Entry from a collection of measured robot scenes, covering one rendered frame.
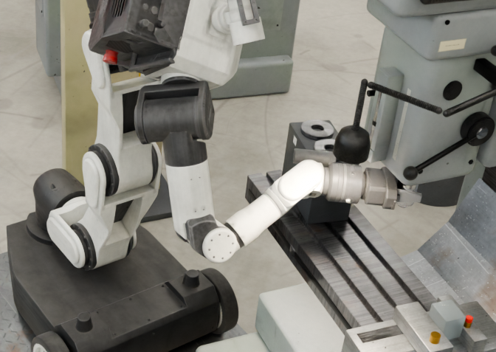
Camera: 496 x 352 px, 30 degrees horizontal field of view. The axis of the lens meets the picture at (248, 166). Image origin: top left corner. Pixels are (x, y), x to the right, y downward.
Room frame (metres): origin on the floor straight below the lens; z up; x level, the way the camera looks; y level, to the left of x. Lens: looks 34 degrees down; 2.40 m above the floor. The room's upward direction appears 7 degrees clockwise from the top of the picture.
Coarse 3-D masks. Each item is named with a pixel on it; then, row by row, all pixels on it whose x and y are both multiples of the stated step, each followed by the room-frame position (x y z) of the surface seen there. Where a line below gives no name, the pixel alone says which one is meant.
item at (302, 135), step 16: (304, 128) 2.14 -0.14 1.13; (320, 128) 2.16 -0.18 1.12; (288, 144) 2.17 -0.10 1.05; (304, 144) 2.08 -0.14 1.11; (320, 144) 2.07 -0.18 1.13; (288, 160) 2.15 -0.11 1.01; (336, 160) 2.01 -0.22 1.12; (304, 208) 2.01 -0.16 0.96; (320, 208) 1.99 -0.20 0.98; (336, 208) 2.00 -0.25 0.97
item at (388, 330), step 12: (444, 300) 1.61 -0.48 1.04; (468, 312) 1.62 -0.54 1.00; (480, 312) 1.63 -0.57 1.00; (372, 324) 1.55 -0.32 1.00; (384, 324) 1.55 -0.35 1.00; (480, 324) 1.59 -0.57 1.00; (492, 324) 1.59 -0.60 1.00; (348, 336) 1.50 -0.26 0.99; (360, 336) 1.50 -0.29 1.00; (372, 336) 1.51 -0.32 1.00; (384, 336) 1.51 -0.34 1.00; (396, 336) 1.52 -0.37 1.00; (468, 336) 1.51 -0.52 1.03; (480, 336) 1.51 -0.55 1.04; (492, 336) 1.56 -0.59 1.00; (348, 348) 1.49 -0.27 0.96; (360, 348) 1.46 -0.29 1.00; (372, 348) 1.47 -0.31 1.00; (384, 348) 1.47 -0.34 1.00; (396, 348) 1.48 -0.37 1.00; (408, 348) 1.48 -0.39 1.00; (456, 348) 1.50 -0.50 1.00; (468, 348) 1.50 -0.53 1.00; (480, 348) 1.50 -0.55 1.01; (492, 348) 1.52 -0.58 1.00
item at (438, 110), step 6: (372, 84) 1.56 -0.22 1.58; (378, 84) 1.56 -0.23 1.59; (378, 90) 1.55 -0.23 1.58; (384, 90) 1.55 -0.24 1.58; (390, 90) 1.55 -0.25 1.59; (396, 96) 1.54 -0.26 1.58; (402, 96) 1.53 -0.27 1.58; (408, 96) 1.53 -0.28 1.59; (408, 102) 1.52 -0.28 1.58; (414, 102) 1.52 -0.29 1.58; (420, 102) 1.51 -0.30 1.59; (426, 108) 1.51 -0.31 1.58; (432, 108) 1.50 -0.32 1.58; (438, 108) 1.50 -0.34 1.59
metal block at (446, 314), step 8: (432, 304) 1.56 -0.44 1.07; (440, 304) 1.56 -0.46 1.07; (448, 304) 1.56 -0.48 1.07; (432, 312) 1.55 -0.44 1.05; (440, 312) 1.53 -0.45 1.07; (448, 312) 1.53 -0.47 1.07; (456, 312) 1.54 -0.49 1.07; (440, 320) 1.52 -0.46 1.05; (448, 320) 1.51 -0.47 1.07; (456, 320) 1.52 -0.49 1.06; (464, 320) 1.53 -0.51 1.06; (440, 328) 1.51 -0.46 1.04; (448, 328) 1.51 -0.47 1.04; (456, 328) 1.52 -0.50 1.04; (448, 336) 1.51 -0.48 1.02; (456, 336) 1.52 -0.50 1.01
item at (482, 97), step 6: (492, 90) 1.59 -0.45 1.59; (480, 96) 1.57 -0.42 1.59; (486, 96) 1.57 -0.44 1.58; (492, 96) 1.59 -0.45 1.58; (468, 102) 1.53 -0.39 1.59; (474, 102) 1.54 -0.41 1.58; (450, 108) 1.50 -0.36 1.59; (456, 108) 1.51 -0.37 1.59; (462, 108) 1.52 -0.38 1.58; (444, 114) 1.49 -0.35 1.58; (450, 114) 1.49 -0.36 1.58
